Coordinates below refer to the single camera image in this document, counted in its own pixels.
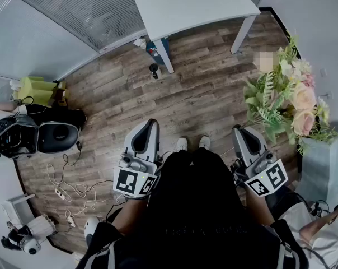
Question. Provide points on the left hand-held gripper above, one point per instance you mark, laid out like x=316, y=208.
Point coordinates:
x=129, y=179

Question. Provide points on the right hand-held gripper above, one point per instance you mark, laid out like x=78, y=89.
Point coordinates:
x=269, y=178

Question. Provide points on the pink and green flowers bouquet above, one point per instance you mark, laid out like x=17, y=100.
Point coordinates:
x=281, y=99

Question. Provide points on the person's left forearm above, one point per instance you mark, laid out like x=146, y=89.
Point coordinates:
x=132, y=214

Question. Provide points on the person's right forearm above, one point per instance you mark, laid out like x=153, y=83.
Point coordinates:
x=255, y=209

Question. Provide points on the white desk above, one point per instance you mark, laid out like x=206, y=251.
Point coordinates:
x=191, y=7

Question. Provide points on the person's left white shoe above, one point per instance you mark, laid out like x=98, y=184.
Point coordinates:
x=182, y=144

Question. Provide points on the person's white shoe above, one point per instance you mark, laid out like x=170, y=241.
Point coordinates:
x=204, y=142
x=182, y=144

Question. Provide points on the person's right white shoe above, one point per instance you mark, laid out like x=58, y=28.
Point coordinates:
x=204, y=142

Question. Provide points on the black cloth bag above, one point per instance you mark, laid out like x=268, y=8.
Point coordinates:
x=71, y=116

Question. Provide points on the pale grey stand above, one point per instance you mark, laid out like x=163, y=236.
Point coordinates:
x=323, y=172

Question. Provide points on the person in black shirt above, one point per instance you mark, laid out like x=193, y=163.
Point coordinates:
x=197, y=206

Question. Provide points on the black open carrying case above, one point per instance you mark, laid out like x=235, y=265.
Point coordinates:
x=57, y=136

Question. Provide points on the brown cardboard box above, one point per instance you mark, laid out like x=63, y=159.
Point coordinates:
x=61, y=94

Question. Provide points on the blue bag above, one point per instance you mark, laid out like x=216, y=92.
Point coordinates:
x=160, y=48

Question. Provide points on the white rounded device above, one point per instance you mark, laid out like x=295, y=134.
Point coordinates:
x=91, y=227

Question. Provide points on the white crumpled bag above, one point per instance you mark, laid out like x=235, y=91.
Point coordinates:
x=139, y=42

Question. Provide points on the lime green bag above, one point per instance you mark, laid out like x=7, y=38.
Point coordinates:
x=34, y=90

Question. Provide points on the white cabinet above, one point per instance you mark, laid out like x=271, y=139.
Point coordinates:
x=16, y=209

